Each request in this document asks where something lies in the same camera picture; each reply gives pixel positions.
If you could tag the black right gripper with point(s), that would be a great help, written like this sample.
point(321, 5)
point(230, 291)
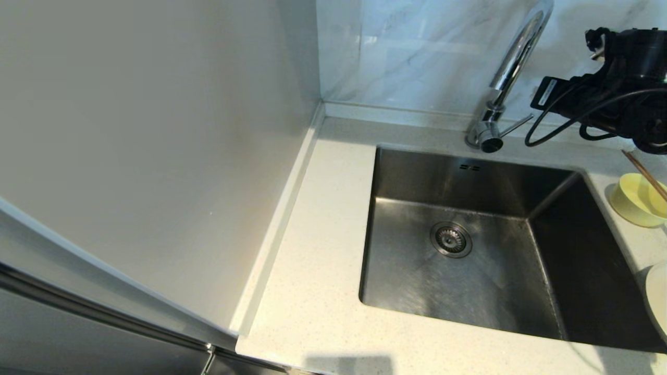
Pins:
point(594, 99)

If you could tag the thin chrome faucet lever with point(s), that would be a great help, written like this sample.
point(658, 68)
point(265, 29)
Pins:
point(518, 126)

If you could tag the brown wooden chopstick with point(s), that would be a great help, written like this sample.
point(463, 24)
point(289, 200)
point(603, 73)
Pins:
point(646, 176)

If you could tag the white round plate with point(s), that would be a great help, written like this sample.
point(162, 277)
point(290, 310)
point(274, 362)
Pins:
point(659, 302)

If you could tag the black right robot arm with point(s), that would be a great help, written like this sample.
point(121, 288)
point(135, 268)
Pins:
point(641, 57)

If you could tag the stainless steel sink basin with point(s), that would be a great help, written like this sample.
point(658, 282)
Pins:
point(495, 291)

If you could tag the chrome gooseneck faucet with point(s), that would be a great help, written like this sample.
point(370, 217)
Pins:
point(516, 57)

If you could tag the yellow plastic bowl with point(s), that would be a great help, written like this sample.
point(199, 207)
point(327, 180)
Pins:
point(635, 203)

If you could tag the round metal drain strainer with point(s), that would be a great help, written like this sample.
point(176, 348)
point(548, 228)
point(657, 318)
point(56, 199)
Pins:
point(451, 239)

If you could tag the dark metal cabinet trim bar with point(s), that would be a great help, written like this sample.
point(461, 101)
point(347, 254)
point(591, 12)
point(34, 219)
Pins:
point(104, 307)

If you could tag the tall grey cabinet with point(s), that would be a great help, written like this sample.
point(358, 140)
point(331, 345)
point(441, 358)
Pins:
point(78, 344)

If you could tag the black wrist camera with label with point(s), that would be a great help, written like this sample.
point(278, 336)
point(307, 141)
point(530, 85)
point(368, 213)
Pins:
point(546, 94)

